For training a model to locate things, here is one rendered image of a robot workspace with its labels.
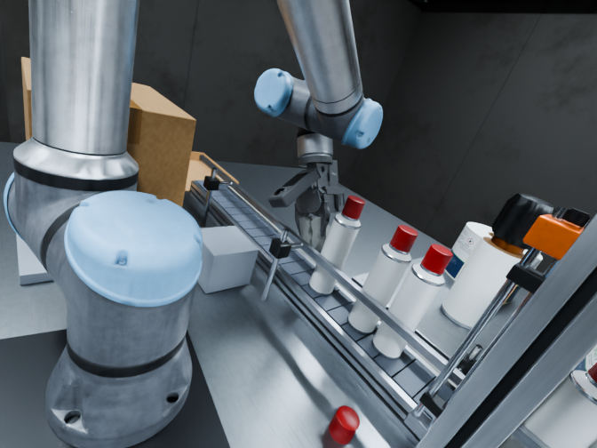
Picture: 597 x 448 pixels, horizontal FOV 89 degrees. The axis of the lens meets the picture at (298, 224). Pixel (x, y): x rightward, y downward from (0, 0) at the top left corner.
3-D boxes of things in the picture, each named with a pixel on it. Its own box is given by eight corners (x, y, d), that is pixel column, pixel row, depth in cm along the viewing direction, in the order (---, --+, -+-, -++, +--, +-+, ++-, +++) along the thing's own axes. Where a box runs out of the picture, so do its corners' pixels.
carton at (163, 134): (177, 241, 68) (197, 119, 57) (35, 253, 52) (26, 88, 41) (140, 185, 87) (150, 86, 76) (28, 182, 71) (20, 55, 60)
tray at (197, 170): (236, 192, 110) (239, 181, 108) (162, 191, 92) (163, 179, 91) (202, 162, 129) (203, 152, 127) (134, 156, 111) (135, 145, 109)
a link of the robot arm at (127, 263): (97, 394, 26) (105, 261, 21) (39, 304, 32) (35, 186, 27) (210, 332, 36) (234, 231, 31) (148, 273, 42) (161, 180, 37)
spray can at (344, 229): (337, 292, 63) (376, 204, 55) (320, 299, 60) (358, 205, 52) (320, 277, 67) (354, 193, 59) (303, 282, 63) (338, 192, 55)
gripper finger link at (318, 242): (340, 257, 65) (338, 213, 65) (322, 260, 61) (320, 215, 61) (330, 256, 68) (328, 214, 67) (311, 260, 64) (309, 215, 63)
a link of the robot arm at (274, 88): (309, 74, 47) (339, 95, 56) (258, 60, 52) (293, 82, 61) (291, 124, 49) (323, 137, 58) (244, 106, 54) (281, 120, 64)
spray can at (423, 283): (405, 353, 53) (465, 256, 45) (389, 364, 50) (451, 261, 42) (382, 332, 57) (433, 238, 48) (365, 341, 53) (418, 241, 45)
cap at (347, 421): (324, 430, 42) (332, 415, 41) (336, 413, 45) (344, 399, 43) (345, 450, 40) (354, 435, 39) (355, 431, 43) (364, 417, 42)
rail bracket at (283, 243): (289, 297, 66) (313, 231, 59) (261, 305, 61) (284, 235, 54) (280, 288, 68) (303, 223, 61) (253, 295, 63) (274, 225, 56)
